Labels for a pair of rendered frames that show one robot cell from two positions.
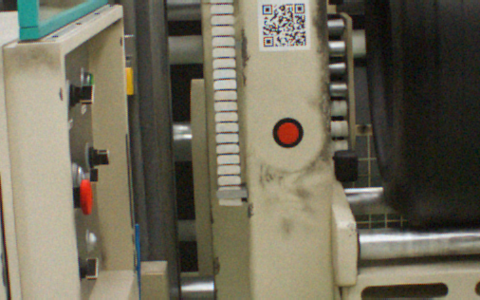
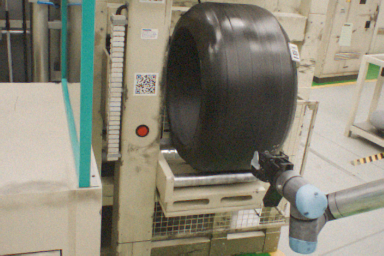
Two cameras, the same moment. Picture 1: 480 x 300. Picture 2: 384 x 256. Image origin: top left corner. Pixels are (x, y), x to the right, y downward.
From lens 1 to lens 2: 0.57 m
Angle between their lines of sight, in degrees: 22
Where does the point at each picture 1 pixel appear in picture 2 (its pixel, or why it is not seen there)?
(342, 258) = (167, 191)
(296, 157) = (144, 141)
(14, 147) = (71, 236)
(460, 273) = (215, 195)
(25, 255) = not seen: outside the picture
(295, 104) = (147, 119)
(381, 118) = (172, 109)
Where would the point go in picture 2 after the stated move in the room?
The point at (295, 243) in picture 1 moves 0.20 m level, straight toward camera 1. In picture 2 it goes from (140, 176) to (152, 209)
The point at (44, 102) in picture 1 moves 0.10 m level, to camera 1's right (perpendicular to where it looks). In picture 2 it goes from (90, 216) to (147, 211)
